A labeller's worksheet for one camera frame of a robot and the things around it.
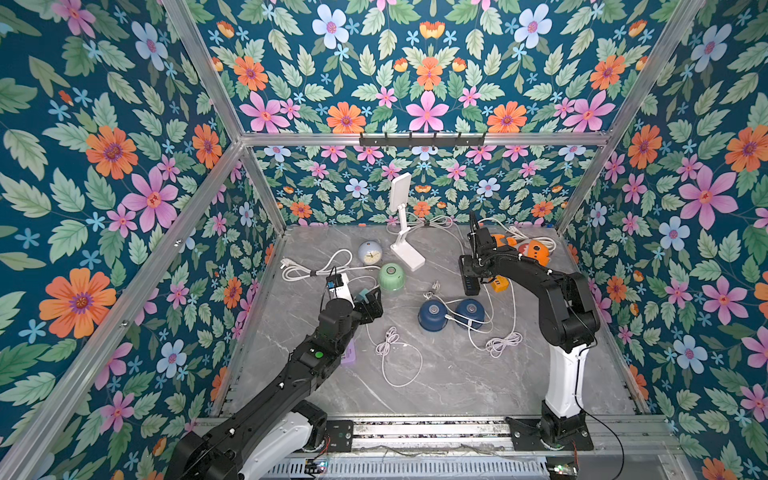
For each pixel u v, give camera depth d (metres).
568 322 0.54
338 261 1.08
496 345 0.88
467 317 0.83
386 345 0.86
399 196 0.91
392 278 0.93
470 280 1.01
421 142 0.93
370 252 1.03
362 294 0.71
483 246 0.81
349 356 0.84
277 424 0.59
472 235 0.82
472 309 0.84
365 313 0.70
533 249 1.01
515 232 1.15
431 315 0.84
